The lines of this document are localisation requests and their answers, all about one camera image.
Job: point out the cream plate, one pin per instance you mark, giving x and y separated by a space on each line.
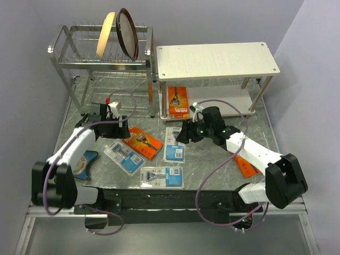
104 34

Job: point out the orange razor box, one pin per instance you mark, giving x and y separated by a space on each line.
178 105
143 143
247 170

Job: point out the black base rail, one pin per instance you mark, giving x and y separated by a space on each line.
146 206

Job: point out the blue razor blister pack front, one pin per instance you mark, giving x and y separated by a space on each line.
161 178

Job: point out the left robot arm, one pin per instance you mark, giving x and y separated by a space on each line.
52 181

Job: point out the blue razor blister pack centre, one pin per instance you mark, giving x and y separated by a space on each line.
174 151

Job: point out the blue razor blister pack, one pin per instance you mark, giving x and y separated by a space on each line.
124 157
161 178
174 151

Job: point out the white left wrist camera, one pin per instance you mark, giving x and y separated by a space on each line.
115 106

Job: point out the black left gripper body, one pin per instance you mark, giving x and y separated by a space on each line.
112 130

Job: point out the white two-tier shelf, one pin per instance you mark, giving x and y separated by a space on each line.
233 75

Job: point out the blue star-shaped dish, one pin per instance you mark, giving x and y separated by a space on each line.
81 170

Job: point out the steel dish rack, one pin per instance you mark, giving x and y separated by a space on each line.
89 79

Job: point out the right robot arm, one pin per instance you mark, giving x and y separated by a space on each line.
284 179

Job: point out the dark brown plate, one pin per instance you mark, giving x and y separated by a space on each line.
127 34

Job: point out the blue razor blister pack left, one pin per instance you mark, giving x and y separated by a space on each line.
124 157

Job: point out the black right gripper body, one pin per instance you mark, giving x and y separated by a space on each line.
200 130

